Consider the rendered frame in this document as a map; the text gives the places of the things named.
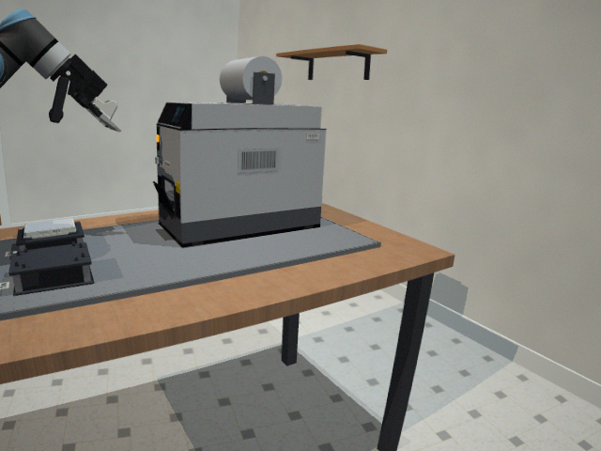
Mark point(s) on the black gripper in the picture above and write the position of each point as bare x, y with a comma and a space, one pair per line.
85, 85

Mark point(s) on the grey cylinder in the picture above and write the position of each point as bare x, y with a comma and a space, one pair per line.
237, 76

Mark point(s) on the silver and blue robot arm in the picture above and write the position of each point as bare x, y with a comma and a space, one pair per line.
24, 39

